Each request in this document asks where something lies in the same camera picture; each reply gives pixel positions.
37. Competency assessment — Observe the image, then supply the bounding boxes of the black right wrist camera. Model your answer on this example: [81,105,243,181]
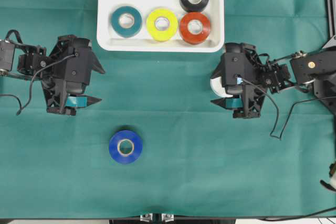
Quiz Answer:
[225,84,244,96]

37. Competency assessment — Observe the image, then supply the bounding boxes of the yellow tape roll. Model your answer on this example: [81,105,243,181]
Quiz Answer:
[146,8,179,42]

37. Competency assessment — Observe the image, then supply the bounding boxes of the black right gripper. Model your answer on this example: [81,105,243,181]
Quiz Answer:
[210,42,266,119]

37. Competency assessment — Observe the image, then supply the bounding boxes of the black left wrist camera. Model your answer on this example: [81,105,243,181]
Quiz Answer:
[66,81,87,95]

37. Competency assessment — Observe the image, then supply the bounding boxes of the red tape roll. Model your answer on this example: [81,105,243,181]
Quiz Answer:
[179,12,211,45]

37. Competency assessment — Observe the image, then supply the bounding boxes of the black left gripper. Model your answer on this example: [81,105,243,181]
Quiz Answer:
[41,35,106,115]

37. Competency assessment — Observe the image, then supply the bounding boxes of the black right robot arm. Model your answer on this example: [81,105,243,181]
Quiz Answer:
[211,43,335,119]

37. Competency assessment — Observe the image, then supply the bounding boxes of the white tape roll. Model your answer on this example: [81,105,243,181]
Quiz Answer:
[210,77,233,98]

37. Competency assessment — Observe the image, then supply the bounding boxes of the blue tape roll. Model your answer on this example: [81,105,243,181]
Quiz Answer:
[109,130,143,164]

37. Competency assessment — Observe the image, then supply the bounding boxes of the black camera cable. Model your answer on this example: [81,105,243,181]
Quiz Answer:
[237,77,336,141]
[0,52,79,116]

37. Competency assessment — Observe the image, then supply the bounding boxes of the silver table bracket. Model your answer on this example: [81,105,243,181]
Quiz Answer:
[140,213,153,222]
[161,213,174,223]

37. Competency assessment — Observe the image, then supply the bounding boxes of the green table cloth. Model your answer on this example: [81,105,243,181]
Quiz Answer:
[1,0,335,218]

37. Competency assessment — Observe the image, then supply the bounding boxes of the black aluminium frame rail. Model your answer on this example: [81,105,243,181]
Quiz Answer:
[322,0,335,49]

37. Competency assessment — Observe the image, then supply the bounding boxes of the teal tape roll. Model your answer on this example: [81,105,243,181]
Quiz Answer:
[111,6,142,38]

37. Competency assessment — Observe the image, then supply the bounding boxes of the black right camera cable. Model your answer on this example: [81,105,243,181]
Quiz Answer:
[237,77,336,141]

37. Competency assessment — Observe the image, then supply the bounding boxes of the black left camera cable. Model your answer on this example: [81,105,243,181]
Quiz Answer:
[0,52,79,116]

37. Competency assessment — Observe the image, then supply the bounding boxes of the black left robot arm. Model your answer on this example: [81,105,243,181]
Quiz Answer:
[1,29,105,116]

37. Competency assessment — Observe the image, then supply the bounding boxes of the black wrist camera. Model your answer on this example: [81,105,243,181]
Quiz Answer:
[66,81,87,95]
[225,84,244,96]

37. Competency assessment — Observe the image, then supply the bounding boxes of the white plastic case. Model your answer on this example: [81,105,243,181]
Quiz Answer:
[97,0,225,53]

